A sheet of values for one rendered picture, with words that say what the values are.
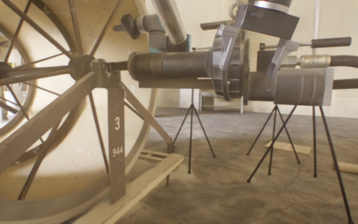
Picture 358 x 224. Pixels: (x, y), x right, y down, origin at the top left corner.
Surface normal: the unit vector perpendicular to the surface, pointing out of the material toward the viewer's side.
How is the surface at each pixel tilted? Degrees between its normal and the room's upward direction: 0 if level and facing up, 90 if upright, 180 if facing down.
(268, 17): 113
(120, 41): 118
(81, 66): 90
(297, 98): 124
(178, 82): 90
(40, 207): 90
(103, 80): 90
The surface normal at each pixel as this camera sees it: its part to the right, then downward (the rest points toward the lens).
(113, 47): -0.36, 0.50
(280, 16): 0.08, 0.50
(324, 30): -0.39, 0.09
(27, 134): 0.92, 0.07
